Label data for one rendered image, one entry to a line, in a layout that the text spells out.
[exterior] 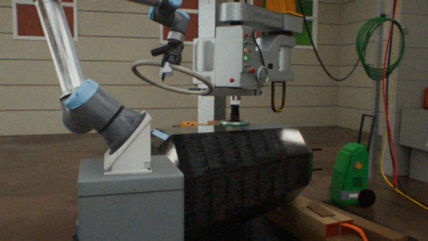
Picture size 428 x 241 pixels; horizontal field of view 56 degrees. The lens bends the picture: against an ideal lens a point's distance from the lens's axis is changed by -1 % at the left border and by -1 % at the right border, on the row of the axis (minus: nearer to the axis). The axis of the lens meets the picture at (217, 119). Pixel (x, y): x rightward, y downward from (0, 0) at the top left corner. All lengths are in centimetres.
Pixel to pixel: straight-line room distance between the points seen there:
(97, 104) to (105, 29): 715
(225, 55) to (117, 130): 136
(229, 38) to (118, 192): 156
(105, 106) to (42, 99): 715
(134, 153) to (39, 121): 727
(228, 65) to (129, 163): 139
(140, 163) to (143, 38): 728
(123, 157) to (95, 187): 15
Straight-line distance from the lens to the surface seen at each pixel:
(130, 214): 159
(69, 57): 187
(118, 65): 871
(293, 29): 340
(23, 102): 882
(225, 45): 281
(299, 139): 305
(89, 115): 164
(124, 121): 163
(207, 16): 368
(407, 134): 535
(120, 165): 160
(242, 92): 284
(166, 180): 157
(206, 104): 366
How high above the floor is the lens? 124
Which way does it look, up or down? 6 degrees down
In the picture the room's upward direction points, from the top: 1 degrees clockwise
